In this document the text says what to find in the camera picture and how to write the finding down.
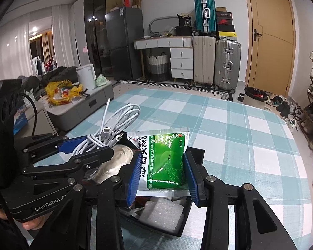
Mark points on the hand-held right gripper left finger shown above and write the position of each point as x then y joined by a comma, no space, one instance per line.
134,182

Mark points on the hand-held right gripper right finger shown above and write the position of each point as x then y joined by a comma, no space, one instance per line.
191,182

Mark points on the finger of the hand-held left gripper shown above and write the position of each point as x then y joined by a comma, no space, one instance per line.
94,158
67,145

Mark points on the green medicine packet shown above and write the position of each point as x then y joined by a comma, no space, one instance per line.
167,161

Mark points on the black storage box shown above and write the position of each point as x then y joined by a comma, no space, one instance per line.
161,230

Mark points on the person's left forearm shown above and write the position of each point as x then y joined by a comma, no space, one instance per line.
5,237

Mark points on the person's left hand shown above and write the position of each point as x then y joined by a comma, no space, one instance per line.
34,223

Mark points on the grey side cabinet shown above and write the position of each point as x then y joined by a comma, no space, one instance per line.
45,125

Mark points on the white foam sheet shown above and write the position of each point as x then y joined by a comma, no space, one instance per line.
161,211

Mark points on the grey low cabinet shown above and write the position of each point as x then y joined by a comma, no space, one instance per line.
94,104

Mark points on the blue box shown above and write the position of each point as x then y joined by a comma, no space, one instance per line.
20,121

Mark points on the teal plaid tablecloth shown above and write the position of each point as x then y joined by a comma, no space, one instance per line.
237,148

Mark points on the yellow plastic bag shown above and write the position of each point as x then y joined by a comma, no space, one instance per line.
54,89

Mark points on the dark clothes pile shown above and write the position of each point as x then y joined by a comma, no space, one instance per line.
62,74

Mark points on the green tissue pack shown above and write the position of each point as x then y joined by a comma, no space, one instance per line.
103,81

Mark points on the pink sticky note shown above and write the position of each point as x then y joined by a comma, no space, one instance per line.
84,49

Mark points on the black lined waste bin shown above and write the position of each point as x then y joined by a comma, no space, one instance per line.
255,97

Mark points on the white sheer curtain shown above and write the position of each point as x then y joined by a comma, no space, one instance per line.
62,36

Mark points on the woven laundry basket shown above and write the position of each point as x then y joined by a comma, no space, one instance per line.
157,67

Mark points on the dark grey fridge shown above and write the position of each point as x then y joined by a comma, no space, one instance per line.
122,44

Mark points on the pile of dark shoes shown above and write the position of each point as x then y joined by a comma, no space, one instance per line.
281,106

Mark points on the dark glass cabinet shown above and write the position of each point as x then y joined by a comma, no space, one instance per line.
94,31

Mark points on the silver suitcase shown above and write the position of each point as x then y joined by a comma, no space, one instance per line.
227,65

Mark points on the beige suitcase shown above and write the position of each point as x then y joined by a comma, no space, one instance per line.
204,60

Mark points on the white desk with drawers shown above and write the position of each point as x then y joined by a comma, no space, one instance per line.
181,57

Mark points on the black bag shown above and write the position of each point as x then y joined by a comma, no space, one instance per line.
184,24

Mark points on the brown cardboard box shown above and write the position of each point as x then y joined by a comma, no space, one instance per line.
137,0

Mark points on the stack of shoe boxes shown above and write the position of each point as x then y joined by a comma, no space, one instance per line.
225,23

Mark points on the teal suitcase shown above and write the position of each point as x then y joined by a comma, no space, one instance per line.
204,15

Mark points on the wooden door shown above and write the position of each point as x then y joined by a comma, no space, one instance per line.
271,31

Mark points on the grey curved frame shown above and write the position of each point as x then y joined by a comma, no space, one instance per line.
152,23

